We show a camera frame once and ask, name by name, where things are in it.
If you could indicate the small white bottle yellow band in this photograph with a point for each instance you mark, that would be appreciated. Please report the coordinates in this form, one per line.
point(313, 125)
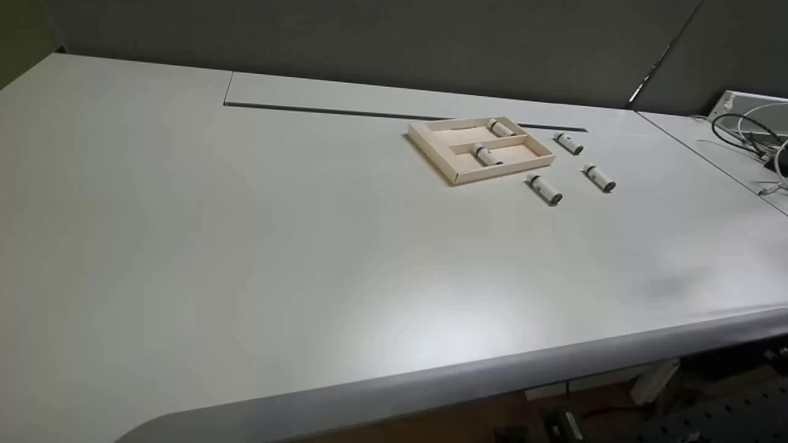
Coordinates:
point(566, 142)

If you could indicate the white device with cables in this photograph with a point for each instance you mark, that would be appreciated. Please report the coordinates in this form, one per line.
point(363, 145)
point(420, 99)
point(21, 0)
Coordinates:
point(749, 103)

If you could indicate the small bottle in upper compartment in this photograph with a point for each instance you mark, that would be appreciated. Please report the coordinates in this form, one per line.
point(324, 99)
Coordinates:
point(499, 128)

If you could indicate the small bottle in tray middle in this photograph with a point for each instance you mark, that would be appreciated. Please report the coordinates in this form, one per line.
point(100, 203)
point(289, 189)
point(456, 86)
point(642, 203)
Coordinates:
point(486, 155)

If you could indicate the wooden divided tray box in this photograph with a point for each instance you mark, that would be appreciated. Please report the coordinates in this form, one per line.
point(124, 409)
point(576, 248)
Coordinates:
point(448, 145)

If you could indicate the small white bottle front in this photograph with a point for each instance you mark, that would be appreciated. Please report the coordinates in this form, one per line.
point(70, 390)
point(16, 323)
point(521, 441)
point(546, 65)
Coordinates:
point(546, 189)

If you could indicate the small white bottle right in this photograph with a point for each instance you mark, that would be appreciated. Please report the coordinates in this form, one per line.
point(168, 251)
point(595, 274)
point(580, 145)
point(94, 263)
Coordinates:
point(600, 177)

